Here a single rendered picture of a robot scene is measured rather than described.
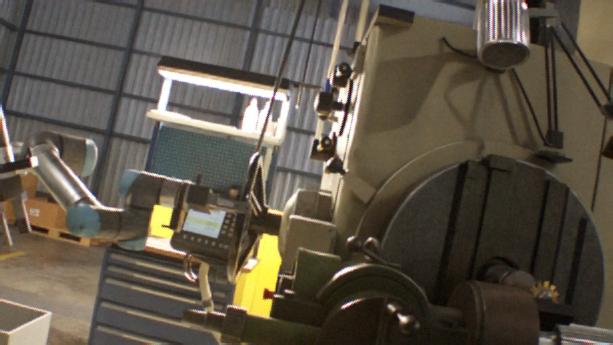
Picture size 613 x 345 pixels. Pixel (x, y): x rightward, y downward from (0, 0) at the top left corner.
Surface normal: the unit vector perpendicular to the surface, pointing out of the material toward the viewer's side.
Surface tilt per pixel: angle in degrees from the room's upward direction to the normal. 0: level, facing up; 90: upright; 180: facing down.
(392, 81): 90
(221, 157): 90
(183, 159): 90
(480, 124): 90
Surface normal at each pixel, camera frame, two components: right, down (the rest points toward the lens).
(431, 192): 0.04, -0.06
